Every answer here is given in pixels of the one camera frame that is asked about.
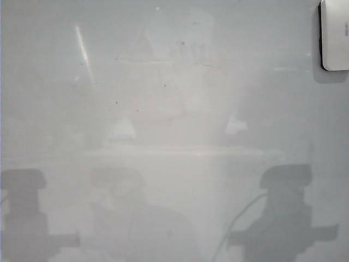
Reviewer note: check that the white whiteboard eraser black felt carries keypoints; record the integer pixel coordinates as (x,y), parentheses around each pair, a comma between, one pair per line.
(336,35)

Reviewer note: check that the white glossy whiteboard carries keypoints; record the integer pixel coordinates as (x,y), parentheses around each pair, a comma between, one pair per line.
(163,163)

